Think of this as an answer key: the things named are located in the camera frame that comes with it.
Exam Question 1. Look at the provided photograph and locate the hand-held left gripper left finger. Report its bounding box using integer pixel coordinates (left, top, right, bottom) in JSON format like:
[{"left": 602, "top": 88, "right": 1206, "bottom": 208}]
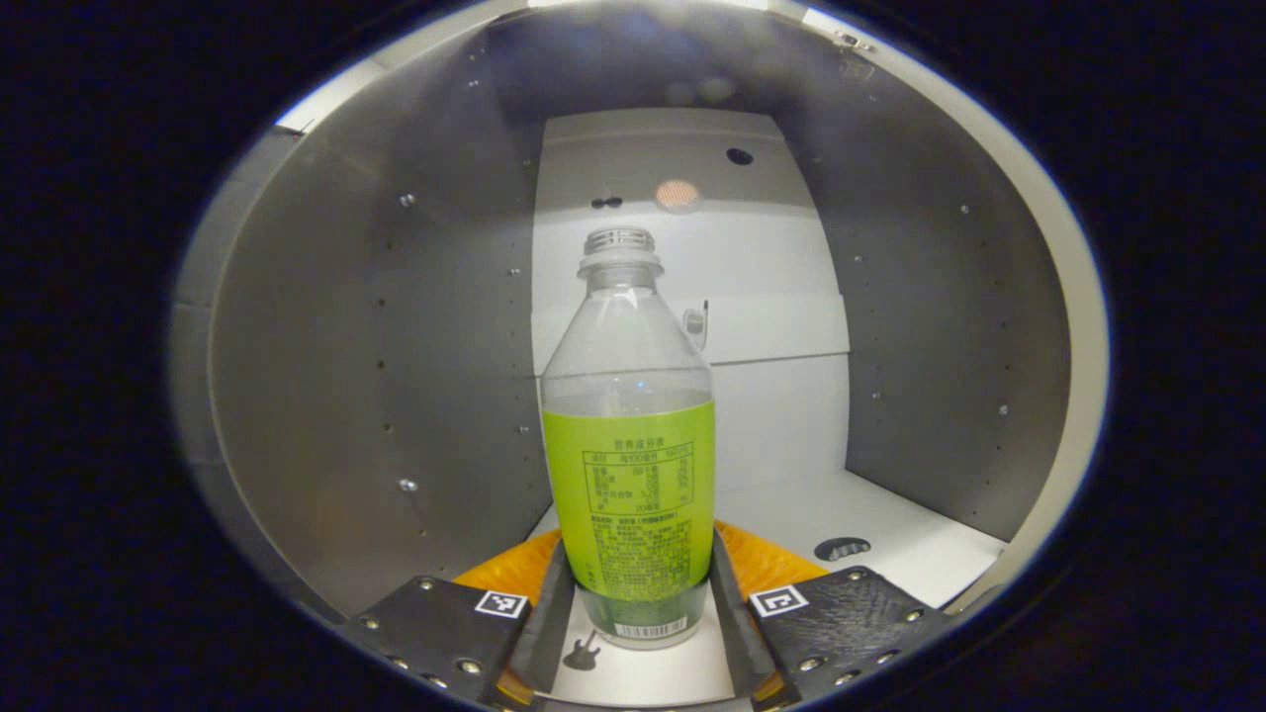
[{"left": 341, "top": 529, "right": 577, "bottom": 708}]

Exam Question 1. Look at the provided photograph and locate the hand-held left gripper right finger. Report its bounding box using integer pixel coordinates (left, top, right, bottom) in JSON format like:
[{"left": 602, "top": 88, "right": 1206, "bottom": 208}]
[{"left": 709, "top": 519, "right": 958, "bottom": 705}]

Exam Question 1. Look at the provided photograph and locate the green label plastic bottle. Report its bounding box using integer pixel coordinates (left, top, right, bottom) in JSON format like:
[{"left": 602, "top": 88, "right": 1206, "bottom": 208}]
[{"left": 539, "top": 225, "right": 718, "bottom": 652}]

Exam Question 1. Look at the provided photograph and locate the dark grey cabinet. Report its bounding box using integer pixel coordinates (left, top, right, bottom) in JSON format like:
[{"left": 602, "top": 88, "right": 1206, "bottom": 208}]
[{"left": 168, "top": 0, "right": 1111, "bottom": 708}]

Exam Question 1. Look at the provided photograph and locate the white cabinet shelf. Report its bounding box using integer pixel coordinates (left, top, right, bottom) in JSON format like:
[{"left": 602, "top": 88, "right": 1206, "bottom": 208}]
[{"left": 529, "top": 470, "right": 1008, "bottom": 708}]

